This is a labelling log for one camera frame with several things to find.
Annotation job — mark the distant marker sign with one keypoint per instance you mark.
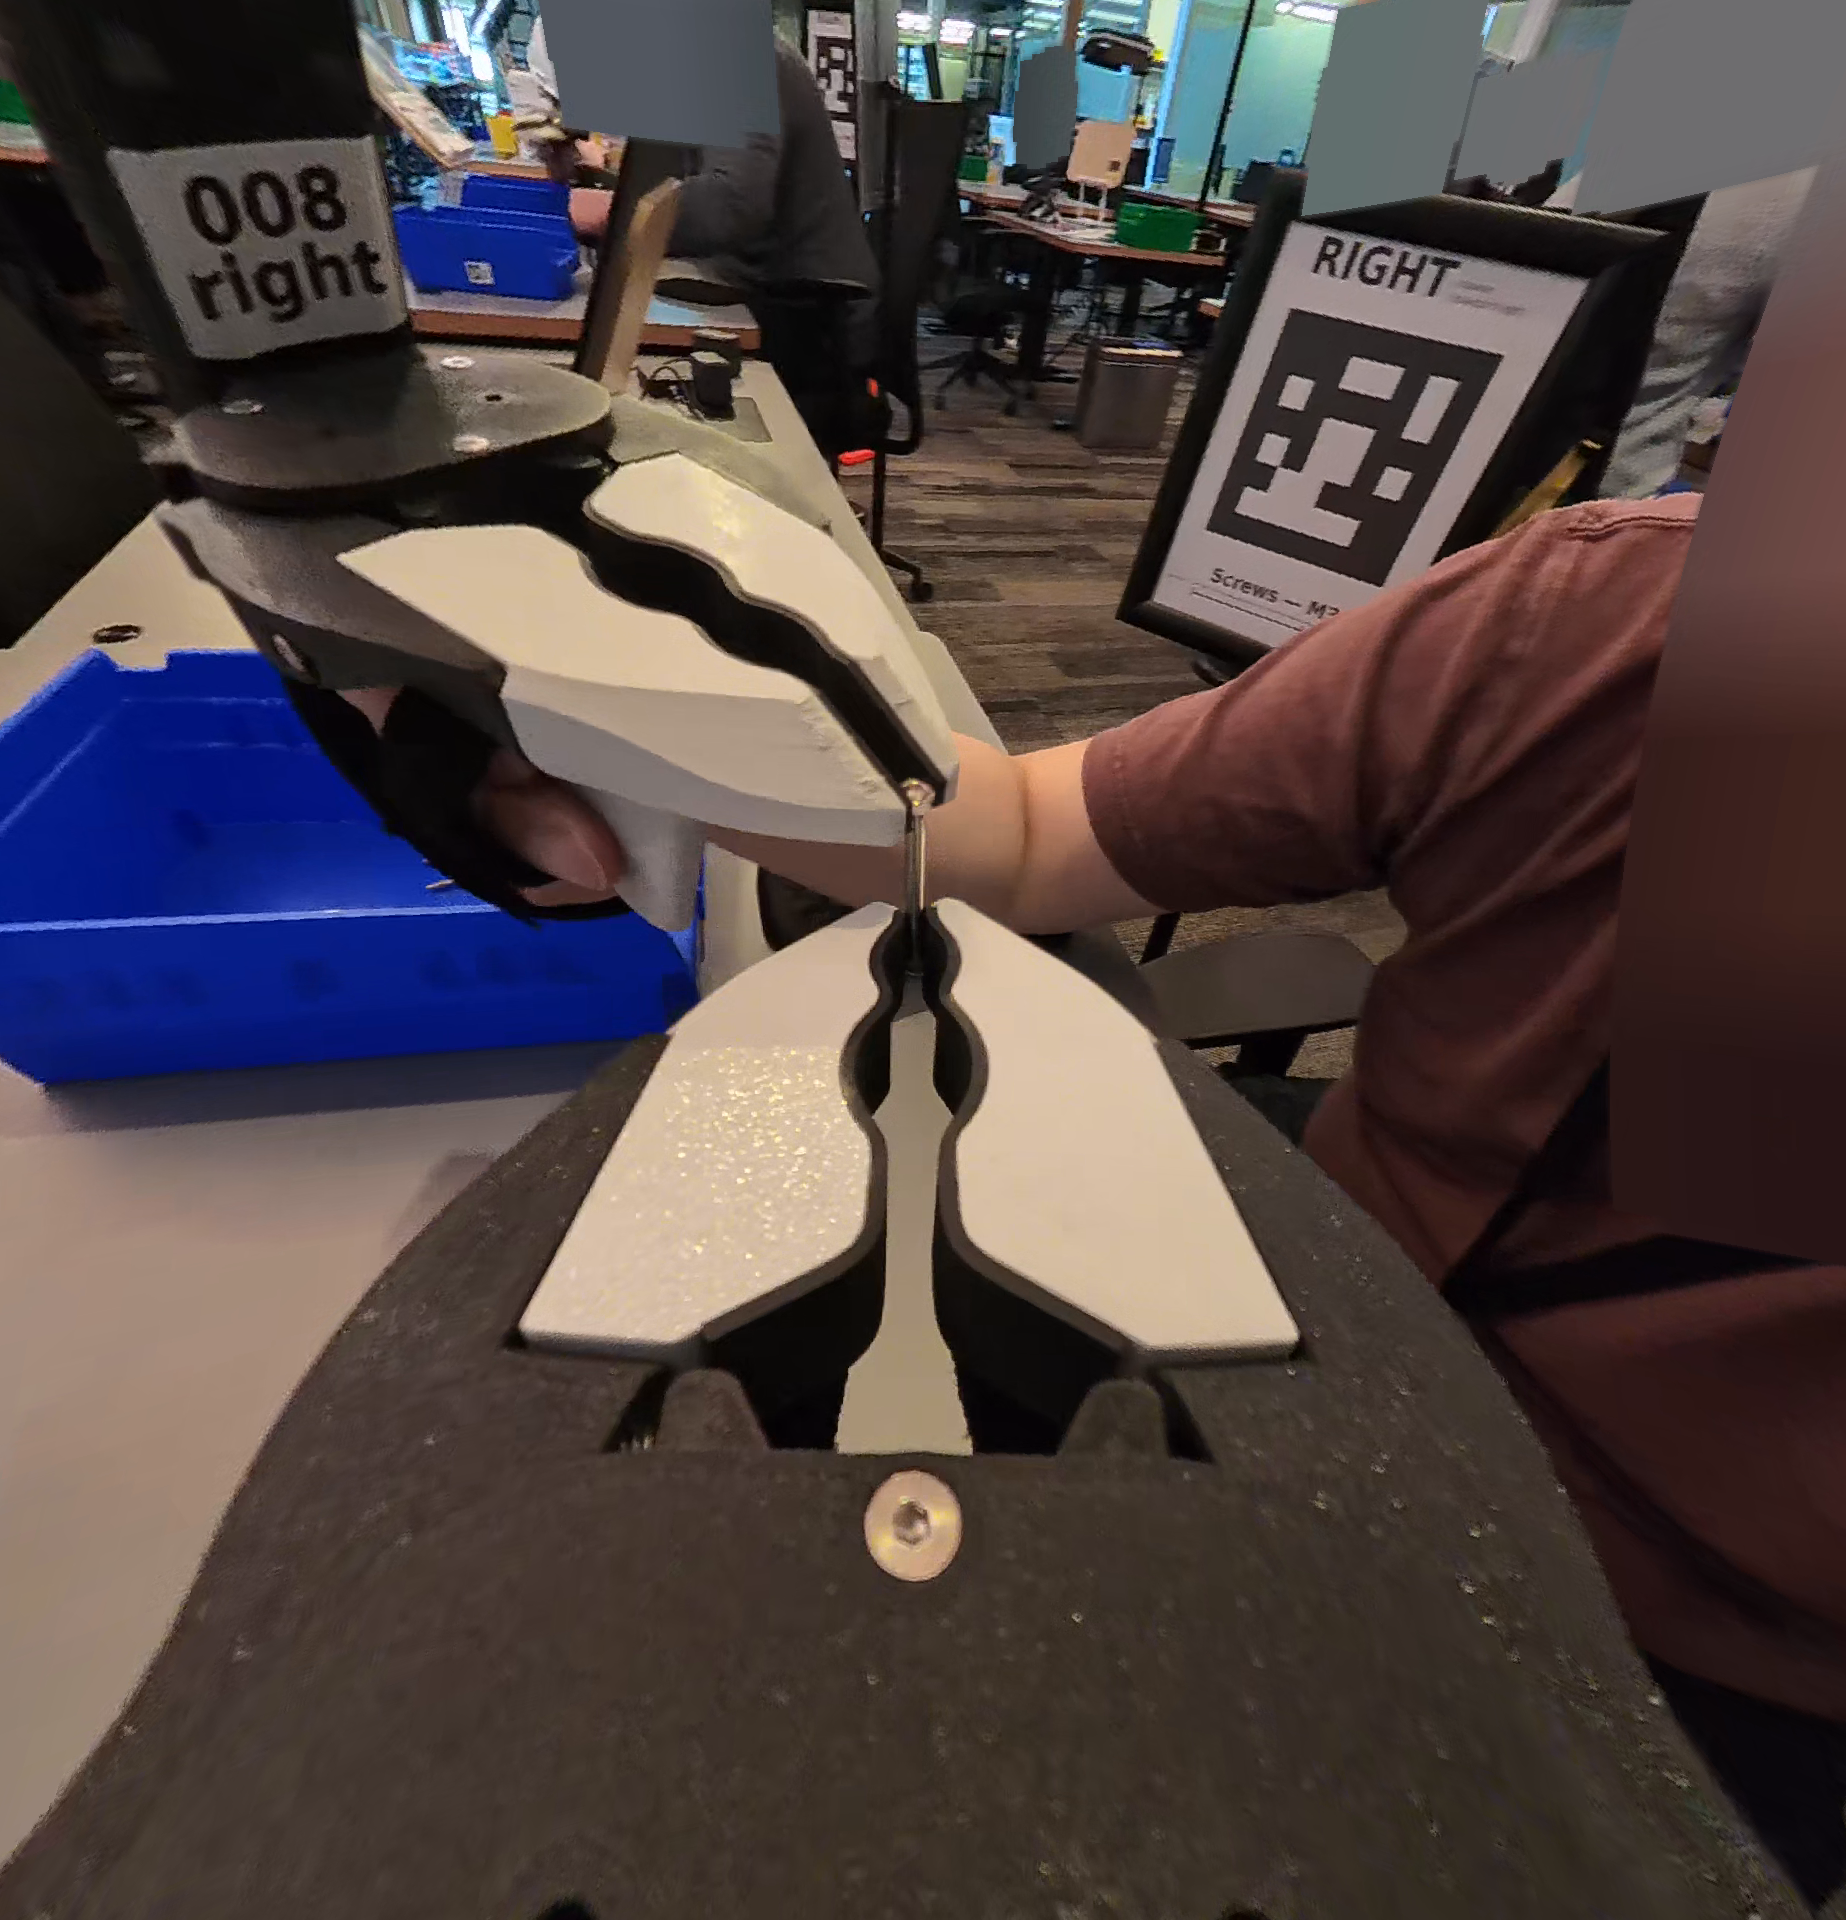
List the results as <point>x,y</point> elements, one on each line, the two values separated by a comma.
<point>830,76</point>

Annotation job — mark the long steel bolt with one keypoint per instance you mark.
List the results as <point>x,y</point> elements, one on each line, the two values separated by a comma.
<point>919,870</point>

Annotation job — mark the person's right forearm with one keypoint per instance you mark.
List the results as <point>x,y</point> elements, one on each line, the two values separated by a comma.
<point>1013,841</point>

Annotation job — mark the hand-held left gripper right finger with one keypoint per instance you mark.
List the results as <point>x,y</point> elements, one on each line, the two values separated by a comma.
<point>1073,1170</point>

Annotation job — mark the green storage bin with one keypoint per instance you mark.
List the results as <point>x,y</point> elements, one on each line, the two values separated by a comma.
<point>1161,226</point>

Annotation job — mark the person's right hand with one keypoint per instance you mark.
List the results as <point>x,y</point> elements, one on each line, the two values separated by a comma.
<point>556,826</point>

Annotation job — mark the table screw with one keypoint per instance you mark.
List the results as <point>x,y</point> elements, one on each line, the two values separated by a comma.
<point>129,633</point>

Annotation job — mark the grey metal box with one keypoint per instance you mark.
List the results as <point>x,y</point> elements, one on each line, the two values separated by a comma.
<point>1128,393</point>

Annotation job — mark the small blue storage bin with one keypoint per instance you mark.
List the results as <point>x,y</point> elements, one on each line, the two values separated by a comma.
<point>488,247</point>

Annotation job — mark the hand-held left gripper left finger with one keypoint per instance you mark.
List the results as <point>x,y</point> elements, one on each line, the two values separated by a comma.
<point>713,1170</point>

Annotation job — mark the black power brick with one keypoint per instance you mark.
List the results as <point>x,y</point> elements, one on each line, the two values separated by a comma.
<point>707,383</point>

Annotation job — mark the tilted wooden board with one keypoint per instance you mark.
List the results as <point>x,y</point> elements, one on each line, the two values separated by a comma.
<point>632,286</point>

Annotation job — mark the plain blue plastic bin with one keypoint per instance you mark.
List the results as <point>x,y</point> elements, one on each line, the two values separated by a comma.
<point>190,960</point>

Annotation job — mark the framed marker sign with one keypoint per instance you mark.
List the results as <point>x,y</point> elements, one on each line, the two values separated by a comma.
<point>1388,421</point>

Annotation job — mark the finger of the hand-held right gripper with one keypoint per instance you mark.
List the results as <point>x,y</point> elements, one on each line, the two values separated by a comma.
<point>638,691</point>
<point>772,555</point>

